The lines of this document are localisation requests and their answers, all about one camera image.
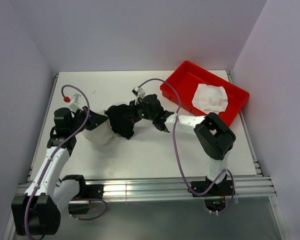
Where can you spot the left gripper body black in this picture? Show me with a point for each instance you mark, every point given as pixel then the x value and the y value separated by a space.
pixel 81 117

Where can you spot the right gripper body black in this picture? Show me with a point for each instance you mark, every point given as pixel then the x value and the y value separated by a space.
pixel 138 112

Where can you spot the black bra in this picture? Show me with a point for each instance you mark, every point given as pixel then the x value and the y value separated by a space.
pixel 122 119

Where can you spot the white bra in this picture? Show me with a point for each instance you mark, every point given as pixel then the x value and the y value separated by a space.
pixel 210 99

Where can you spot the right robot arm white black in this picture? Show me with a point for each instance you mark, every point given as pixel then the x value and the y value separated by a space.
pixel 214 136

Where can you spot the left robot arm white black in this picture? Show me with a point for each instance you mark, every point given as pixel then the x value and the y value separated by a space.
pixel 38 211

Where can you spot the red plastic tray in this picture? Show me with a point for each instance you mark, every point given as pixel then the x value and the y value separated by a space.
pixel 184 81

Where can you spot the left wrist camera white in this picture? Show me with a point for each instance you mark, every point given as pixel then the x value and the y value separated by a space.
pixel 74 102

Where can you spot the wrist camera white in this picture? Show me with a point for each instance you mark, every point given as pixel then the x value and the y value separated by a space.
pixel 139 94
pixel 74 102

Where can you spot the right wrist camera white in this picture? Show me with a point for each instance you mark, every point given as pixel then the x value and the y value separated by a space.
pixel 139 94

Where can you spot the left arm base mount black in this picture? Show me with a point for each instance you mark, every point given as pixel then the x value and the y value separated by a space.
pixel 83 202

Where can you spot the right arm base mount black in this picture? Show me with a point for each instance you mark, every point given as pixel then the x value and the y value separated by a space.
pixel 218 198

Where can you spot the aluminium frame rail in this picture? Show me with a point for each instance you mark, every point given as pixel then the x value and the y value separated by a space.
pixel 169 189

